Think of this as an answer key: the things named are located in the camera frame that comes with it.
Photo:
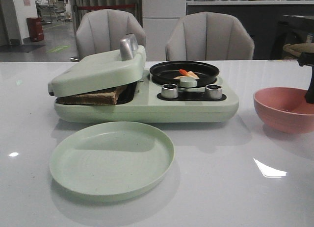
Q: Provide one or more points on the black frying pan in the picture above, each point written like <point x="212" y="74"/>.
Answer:
<point x="165" y="72"/>

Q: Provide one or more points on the pink bowl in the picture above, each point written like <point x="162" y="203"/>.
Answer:
<point x="285" y="109"/>

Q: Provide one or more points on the right grey chair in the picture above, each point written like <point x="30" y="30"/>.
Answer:
<point x="209" y="36"/>

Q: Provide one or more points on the green round plate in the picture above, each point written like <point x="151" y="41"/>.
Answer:
<point x="112" y="161"/>

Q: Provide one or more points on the green breakfast maker base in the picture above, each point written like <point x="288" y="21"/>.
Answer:
<point x="148" y="108"/>

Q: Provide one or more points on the left silver knob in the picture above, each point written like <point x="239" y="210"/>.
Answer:
<point x="169" y="91"/>

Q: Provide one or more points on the silver knob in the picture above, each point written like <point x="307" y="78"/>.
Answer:
<point x="169" y="91"/>
<point x="213" y="92"/>

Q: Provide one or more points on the orange shrimp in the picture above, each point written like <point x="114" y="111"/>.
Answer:
<point x="187" y="74"/>

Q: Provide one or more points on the red barrier belt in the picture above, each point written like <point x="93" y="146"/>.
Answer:
<point x="122" y="6"/>

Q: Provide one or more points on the white cabinet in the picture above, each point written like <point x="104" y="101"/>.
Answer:
<point x="159" y="19"/>

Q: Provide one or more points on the green breakfast maker lid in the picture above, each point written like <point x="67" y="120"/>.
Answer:
<point x="102" y="71"/>

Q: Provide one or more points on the right silver knob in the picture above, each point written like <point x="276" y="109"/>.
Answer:
<point x="213" y="92"/>

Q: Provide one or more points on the left grey chair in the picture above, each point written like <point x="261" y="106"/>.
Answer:
<point x="100" y="31"/>

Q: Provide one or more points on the black washing machine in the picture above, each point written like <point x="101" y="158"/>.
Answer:
<point x="292" y="29"/>

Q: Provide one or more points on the red bin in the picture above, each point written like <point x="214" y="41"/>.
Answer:
<point x="35" y="29"/>

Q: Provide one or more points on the dark counter cabinet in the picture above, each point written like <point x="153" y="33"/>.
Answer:
<point x="260" y="18"/>

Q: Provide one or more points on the grey curtain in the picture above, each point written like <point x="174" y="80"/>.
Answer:
<point x="78" y="14"/>

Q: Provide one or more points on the bread slice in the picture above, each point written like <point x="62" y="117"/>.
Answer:
<point x="108" y="96"/>

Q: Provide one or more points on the grey chair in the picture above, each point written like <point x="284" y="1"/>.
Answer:
<point x="100" y="31"/>
<point x="209" y="36"/>

